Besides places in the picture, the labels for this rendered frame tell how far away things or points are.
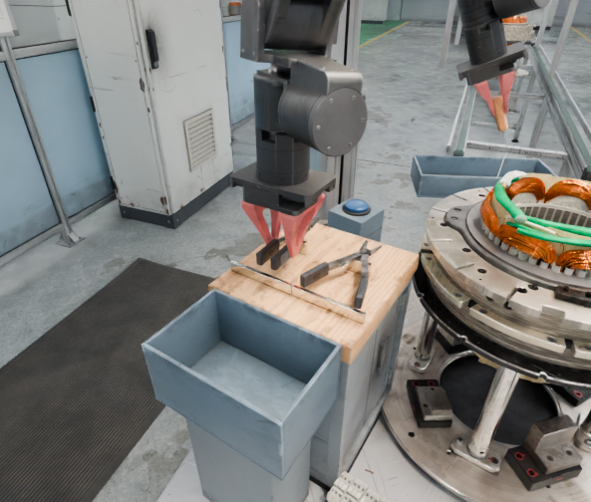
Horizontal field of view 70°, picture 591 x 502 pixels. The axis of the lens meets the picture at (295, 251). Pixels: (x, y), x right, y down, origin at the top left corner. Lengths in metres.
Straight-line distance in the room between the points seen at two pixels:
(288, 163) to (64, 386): 1.65
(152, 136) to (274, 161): 2.19
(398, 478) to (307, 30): 0.58
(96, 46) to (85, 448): 1.95
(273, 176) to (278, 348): 0.19
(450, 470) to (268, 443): 0.35
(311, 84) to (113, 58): 2.30
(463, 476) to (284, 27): 0.59
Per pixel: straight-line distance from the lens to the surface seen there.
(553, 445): 0.72
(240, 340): 0.53
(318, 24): 0.43
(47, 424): 1.88
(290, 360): 0.49
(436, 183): 0.83
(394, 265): 0.55
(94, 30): 2.68
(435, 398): 0.71
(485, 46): 0.80
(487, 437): 0.66
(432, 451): 0.70
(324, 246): 0.57
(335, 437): 0.56
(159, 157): 2.65
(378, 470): 0.69
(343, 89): 0.36
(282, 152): 0.43
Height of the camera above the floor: 1.37
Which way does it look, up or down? 33 degrees down
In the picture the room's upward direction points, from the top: straight up
